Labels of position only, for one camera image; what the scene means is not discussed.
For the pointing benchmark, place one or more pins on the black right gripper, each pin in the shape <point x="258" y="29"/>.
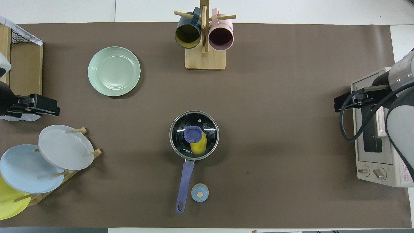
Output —
<point x="339" y="104"/>

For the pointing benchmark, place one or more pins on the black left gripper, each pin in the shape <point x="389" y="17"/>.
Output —
<point x="45" y="105"/>

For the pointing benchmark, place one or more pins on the glass lid with blue knob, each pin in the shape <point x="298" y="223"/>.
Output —
<point x="181" y="129"/>

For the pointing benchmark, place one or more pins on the yellow lemon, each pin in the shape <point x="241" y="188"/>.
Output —
<point x="199" y="147"/>

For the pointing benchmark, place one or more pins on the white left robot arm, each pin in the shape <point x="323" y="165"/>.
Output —
<point x="5" y="97"/>

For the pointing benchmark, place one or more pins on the grey plate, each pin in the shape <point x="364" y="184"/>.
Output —
<point x="66" y="147"/>

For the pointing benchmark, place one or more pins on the light blue plate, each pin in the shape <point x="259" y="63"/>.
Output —
<point x="26" y="171"/>

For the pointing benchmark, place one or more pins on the wooden plate rack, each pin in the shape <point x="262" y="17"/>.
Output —
<point x="69" y="174"/>

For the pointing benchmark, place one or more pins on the light green plate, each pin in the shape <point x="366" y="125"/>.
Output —
<point x="113" y="71"/>

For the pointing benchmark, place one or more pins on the yellow plate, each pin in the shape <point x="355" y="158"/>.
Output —
<point x="8" y="205"/>

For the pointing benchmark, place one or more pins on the white crumpled sheet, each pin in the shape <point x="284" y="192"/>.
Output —
<point x="19" y="118"/>

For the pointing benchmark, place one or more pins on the brown wooden shelf board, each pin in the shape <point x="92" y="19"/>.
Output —
<point x="27" y="68"/>

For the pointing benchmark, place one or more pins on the beige toaster oven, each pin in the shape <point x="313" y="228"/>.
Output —
<point x="372" y="158"/>

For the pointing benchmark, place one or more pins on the light wooden shelf board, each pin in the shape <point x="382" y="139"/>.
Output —
<point x="5" y="42"/>

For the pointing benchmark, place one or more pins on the brown table mat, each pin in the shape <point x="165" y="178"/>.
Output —
<point x="258" y="97"/>

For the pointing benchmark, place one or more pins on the pink ribbed mug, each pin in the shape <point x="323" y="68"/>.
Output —
<point x="221" y="38"/>

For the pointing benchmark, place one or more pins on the wooden mug tree stand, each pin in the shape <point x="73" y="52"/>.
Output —
<point x="205" y="60"/>

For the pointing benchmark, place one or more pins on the dark teal mug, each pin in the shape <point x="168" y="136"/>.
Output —
<point x="187" y="35"/>

